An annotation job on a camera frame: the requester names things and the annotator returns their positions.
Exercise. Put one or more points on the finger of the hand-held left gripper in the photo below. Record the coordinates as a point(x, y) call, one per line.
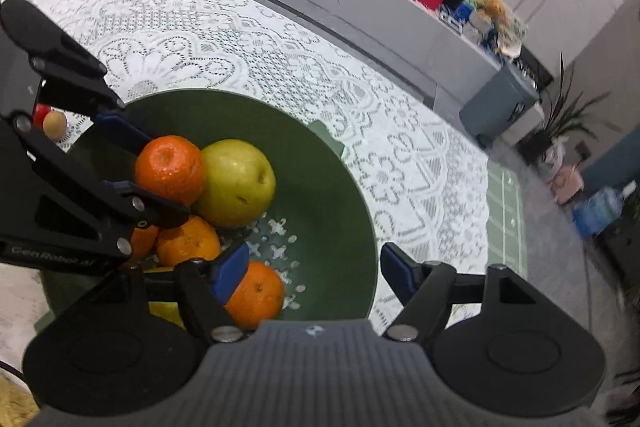
point(75, 167)
point(65, 52)

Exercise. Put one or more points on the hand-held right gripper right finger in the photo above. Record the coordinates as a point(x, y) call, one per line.
point(397, 274)

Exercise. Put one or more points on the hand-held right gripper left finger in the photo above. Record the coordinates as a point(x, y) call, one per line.
point(230, 274)

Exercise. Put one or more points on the brown longan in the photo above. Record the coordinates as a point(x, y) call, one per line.
point(55, 125)

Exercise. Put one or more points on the red cherry tomato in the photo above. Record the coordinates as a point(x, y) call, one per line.
point(41, 114)

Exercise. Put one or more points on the green apple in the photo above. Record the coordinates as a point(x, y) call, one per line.
point(235, 184)

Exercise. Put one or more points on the green colander bowl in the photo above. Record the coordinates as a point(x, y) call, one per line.
point(320, 217)

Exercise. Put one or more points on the green checked tablecloth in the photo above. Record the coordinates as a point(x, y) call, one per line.
point(505, 217)

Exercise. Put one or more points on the grey trash bin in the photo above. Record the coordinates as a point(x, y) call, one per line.
point(500, 107)

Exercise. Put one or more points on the white plastic bag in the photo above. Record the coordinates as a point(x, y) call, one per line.
point(556, 157)

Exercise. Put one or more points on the blue water jug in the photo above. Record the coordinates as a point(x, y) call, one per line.
point(597, 212)

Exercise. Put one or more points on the white lace tablecloth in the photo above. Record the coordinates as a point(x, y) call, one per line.
point(300, 72)

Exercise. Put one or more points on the long-leaf potted plant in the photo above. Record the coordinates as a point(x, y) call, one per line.
point(560, 117)

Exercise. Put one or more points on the colourful picture board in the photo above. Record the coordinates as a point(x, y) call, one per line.
point(512, 32)

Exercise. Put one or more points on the teddy bear in basket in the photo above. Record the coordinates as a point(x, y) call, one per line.
point(492, 9)

